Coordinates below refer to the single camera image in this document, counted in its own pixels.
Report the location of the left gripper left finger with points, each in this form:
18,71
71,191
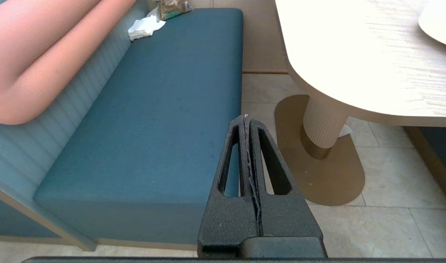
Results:
228,223

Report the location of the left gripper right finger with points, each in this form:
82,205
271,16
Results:
285,219

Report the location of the pink bolster cushion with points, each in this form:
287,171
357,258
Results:
44,54

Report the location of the white crumpled tissue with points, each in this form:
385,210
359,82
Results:
146,25

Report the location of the clear water dispenser white base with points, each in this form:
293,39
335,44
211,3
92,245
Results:
440,18

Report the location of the crumpled snack bag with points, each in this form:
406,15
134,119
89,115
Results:
173,8

